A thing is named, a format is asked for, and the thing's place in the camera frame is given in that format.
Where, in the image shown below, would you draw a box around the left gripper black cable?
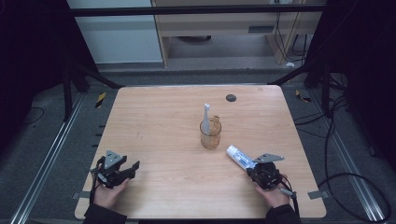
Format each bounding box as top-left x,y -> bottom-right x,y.
89,169 -> 99,205

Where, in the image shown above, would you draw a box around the black cables under desk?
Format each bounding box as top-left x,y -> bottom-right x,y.
275,11 -> 310,63

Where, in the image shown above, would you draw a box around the yellow black tape strip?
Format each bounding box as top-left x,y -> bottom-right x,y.
94,91 -> 107,109
294,89 -> 312,104

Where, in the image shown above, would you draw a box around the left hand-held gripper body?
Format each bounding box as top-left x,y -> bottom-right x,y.
90,149 -> 131,189

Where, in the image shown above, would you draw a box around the light wooden desk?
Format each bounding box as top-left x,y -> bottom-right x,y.
150,0 -> 327,68

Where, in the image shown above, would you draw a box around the white cabinet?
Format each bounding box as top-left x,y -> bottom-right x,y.
65,0 -> 163,65

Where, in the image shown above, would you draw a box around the bundle of black floor cables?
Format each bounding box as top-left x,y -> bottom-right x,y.
293,94 -> 349,138

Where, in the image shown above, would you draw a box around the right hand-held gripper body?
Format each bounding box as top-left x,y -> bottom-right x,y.
253,152 -> 285,191

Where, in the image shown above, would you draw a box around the black horizontal bar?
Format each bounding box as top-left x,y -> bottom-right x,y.
65,5 -> 327,18

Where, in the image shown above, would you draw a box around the aluminium floor rail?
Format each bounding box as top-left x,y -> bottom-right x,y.
8,92 -> 86,224
310,89 -> 388,224

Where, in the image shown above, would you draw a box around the white toothpaste tube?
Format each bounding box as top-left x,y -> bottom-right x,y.
225,144 -> 260,172

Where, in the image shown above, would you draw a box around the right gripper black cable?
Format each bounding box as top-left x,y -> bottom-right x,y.
277,175 -> 301,217

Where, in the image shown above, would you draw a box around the person's left hand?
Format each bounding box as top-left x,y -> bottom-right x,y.
92,178 -> 131,210

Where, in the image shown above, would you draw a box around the amber glass cup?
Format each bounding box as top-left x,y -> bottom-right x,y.
199,115 -> 223,151

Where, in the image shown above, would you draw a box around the black looped floor cable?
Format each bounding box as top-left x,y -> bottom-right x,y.
319,92 -> 392,224

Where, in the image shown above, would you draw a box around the black curtain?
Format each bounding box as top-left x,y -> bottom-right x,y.
0,0 -> 96,155
306,0 -> 396,174

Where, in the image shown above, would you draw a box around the black metal stand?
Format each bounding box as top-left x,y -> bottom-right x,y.
61,60 -> 126,123
268,58 -> 332,119

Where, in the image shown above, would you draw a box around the grey tape piece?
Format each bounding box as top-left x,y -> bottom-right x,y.
71,190 -> 92,201
307,189 -> 330,201

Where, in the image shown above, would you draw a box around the thin black floor cable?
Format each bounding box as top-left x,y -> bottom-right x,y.
22,105 -> 46,126

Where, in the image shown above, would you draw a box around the white electric toothbrush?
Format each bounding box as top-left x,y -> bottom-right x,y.
201,103 -> 212,136

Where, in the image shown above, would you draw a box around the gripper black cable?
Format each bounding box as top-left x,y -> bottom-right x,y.
277,175 -> 301,217
89,169 -> 99,205

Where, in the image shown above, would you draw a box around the person's right hand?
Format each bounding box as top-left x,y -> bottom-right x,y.
254,182 -> 291,209

